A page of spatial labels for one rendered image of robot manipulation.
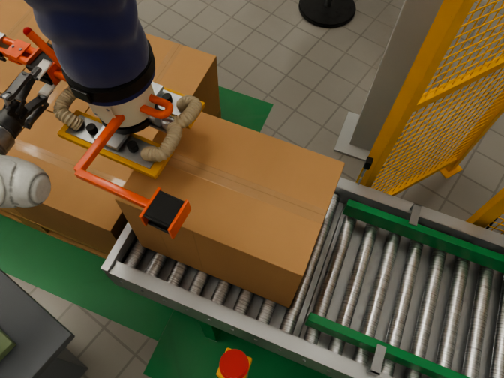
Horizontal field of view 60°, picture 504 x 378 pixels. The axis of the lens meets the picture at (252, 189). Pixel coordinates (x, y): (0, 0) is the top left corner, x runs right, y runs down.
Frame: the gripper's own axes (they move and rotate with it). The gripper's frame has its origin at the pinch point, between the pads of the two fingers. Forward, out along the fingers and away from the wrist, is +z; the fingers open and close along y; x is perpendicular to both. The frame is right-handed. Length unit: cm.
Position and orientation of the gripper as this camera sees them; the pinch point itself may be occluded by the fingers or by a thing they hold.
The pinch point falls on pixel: (46, 76)
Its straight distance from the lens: 140.1
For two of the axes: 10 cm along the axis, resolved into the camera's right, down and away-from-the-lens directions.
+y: -0.2, 4.7, 8.8
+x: 9.3, 3.4, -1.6
